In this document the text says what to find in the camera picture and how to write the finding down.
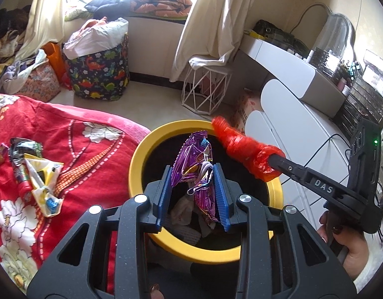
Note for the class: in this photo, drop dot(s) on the yellow rimmed black bin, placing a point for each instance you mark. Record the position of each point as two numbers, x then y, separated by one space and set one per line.
138 162

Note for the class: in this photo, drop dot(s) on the pile of clothes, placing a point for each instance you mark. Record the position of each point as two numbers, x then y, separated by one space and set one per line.
7 28

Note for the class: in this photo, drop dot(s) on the light patterned cloth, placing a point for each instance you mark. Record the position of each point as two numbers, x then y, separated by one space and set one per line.
76 14

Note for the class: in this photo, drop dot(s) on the yellow snack wrapper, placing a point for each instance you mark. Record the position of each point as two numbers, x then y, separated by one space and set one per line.
43 190

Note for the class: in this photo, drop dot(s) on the orange bag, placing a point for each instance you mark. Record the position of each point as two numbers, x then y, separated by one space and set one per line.
56 59

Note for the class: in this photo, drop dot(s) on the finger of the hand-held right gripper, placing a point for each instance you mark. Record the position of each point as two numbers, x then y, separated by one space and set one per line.
309 177

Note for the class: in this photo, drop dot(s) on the floral fabric bag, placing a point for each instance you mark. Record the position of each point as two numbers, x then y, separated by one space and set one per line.
42 81

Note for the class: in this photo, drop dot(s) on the red plastic bag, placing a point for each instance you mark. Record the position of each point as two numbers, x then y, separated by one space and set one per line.
241 143

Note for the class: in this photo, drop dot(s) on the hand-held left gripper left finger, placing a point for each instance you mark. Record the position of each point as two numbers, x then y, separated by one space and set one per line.
165 193

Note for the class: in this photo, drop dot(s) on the person's right hand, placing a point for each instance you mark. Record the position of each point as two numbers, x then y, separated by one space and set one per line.
356 249

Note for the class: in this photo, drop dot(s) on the cardboard box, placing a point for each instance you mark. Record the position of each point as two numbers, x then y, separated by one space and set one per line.
244 109

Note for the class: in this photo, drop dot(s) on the white dresser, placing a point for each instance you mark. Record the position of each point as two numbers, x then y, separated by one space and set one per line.
288 106

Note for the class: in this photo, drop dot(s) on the dinosaur print storage bag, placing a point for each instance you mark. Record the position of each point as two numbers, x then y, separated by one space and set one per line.
98 74

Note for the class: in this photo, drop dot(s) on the red floral blanket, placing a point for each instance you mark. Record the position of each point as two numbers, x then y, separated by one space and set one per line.
85 162

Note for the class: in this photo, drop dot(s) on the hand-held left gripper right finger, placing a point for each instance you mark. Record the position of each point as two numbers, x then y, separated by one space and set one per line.
221 196

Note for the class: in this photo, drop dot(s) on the arched mirror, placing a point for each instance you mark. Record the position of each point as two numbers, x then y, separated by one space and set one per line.
334 31

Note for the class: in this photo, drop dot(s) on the orange patterned quilt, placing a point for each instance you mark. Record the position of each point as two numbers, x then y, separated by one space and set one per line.
160 3

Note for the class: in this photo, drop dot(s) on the person's right forearm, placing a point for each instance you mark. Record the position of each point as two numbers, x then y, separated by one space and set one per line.
369 274

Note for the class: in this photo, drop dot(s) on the cream curtain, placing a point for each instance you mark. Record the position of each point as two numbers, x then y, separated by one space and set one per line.
210 21
48 12

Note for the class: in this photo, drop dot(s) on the dark snack wrapper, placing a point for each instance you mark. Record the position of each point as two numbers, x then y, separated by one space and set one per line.
23 152

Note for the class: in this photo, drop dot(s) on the dark puffer jacket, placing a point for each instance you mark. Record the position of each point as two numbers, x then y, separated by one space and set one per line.
107 6

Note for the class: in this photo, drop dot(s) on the cosmetics organizer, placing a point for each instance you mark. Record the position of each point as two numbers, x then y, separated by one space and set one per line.
365 93

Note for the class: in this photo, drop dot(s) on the white plastic bag with clothes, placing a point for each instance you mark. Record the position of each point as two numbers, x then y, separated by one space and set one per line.
94 40

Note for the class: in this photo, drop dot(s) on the person's left hand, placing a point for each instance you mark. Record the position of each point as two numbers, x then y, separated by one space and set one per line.
157 292

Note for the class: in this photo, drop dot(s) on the dark pouch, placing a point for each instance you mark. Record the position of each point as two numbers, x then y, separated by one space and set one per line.
272 32

